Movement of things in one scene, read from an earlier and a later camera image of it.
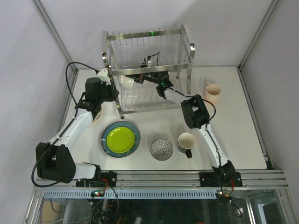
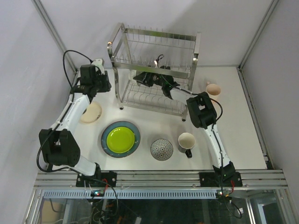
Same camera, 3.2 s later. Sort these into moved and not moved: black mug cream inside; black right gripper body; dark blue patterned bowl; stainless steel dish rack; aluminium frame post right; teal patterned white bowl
Moved: teal patterned white bowl; stainless steel dish rack
Not moved: black right gripper body; dark blue patterned bowl; aluminium frame post right; black mug cream inside
